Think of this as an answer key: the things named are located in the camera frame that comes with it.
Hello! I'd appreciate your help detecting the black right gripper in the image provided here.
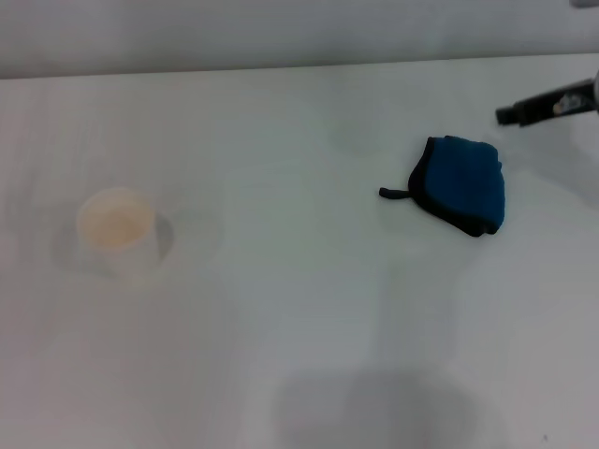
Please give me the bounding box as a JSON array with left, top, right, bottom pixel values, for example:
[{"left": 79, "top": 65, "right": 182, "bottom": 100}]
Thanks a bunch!
[{"left": 494, "top": 78, "right": 596, "bottom": 129}]

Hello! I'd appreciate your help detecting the blue rag with black edge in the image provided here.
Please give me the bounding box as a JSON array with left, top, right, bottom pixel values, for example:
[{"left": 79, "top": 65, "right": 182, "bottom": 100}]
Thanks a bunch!
[{"left": 377, "top": 135, "right": 507, "bottom": 239}]

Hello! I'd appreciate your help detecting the white paper cup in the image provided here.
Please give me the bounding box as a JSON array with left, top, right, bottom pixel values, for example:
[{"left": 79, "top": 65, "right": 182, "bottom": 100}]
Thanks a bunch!
[{"left": 76, "top": 186, "right": 175, "bottom": 290}]

